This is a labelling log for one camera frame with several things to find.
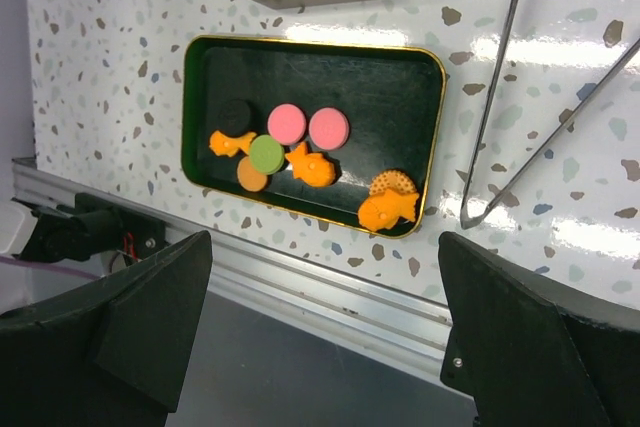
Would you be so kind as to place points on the orange dotted cookie right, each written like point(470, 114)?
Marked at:
point(394, 180)

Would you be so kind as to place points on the orange fish cookie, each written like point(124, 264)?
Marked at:
point(312, 168)
point(383, 211)
point(222, 145)

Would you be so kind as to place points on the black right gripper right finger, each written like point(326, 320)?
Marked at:
point(532, 351)

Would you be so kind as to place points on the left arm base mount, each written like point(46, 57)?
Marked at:
point(91, 226)

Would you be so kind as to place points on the orange fish cookie centre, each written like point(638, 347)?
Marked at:
point(312, 168)

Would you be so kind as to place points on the green sandwich cookie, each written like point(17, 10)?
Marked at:
point(266, 155)

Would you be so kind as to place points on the orange fish cookie left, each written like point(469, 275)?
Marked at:
point(222, 145)

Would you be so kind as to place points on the plain orange round cookie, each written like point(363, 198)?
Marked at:
point(249, 178)

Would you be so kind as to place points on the pink sandwich cookie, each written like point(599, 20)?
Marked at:
point(329, 128)
point(287, 124)

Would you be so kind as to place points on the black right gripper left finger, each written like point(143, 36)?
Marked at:
point(113, 352)

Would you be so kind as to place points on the aluminium table rail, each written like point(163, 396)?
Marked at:
point(378, 297)

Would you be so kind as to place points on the dark green gold-rimmed tray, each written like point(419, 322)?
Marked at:
point(392, 98)

